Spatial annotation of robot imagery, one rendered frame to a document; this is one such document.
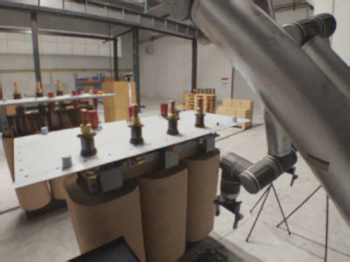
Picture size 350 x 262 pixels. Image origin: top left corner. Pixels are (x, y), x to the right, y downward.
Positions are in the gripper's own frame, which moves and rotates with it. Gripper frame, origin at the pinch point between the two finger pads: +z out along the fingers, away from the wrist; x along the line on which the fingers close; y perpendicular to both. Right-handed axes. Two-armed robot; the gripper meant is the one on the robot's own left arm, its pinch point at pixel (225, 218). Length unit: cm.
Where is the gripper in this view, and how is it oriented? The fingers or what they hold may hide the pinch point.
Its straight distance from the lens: 115.1
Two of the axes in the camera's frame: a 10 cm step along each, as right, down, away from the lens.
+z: 0.0, 9.7, 2.5
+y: 8.2, -1.4, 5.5
